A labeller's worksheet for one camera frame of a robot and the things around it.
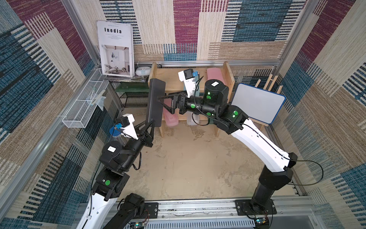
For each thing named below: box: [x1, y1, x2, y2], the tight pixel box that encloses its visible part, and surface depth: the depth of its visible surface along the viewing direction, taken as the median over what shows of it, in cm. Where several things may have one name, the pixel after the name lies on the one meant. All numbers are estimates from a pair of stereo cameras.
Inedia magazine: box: [96, 20, 135, 78], surface depth 79 cm
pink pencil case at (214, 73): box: [206, 67, 226, 85], surface depth 76 cm
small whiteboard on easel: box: [231, 83, 287, 125], surface depth 94 cm
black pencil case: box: [145, 78, 166, 127], surface depth 57 cm
